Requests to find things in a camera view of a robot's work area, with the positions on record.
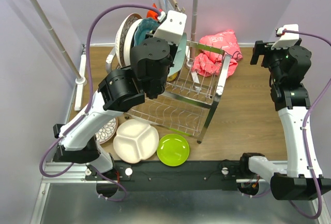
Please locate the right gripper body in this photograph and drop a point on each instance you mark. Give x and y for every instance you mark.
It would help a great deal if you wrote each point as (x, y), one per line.
(271, 56)

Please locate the pale blue square plate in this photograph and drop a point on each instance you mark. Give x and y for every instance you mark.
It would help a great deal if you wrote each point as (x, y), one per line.
(179, 56)

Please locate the yellow black patterned plate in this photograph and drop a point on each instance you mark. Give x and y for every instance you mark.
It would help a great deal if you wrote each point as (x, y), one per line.
(172, 77)

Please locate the teal scalloped plate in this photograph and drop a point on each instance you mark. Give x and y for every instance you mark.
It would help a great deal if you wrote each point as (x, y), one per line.
(147, 25)

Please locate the grey swirl ceramic plate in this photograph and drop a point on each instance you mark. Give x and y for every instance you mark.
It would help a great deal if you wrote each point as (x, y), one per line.
(129, 42)

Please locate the floral brown rim plate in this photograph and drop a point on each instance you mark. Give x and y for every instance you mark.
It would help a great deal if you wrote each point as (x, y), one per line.
(121, 35)
(105, 133)

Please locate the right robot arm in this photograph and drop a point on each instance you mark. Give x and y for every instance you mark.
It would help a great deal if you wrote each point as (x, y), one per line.
(303, 178)

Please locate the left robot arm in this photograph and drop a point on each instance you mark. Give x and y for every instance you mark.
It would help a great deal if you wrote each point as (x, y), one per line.
(118, 92)

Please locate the steel two-tier dish rack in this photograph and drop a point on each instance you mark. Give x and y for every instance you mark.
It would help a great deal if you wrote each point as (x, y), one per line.
(188, 104)

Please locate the pink patterned garment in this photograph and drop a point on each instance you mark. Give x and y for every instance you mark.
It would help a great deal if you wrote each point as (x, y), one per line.
(209, 63)

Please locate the orange garment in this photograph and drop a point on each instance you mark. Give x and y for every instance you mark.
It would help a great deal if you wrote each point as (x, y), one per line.
(152, 14)

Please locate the lime green plate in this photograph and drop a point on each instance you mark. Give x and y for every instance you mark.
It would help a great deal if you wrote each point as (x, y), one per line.
(173, 150)

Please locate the white divided plate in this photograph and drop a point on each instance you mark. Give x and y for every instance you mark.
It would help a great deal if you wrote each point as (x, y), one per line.
(135, 141)

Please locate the black base bar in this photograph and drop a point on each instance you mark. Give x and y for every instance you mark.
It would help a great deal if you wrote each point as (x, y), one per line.
(191, 175)

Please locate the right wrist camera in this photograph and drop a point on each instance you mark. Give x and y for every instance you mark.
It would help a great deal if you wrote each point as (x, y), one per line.
(287, 36)

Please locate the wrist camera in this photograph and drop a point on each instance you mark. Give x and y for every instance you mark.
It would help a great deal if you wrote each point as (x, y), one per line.
(287, 36)
(171, 28)

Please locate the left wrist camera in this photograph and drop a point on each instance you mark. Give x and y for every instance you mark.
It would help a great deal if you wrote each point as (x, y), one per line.
(171, 28)

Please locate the white clothes rail frame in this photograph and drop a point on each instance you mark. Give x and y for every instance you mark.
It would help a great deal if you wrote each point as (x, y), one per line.
(45, 80)

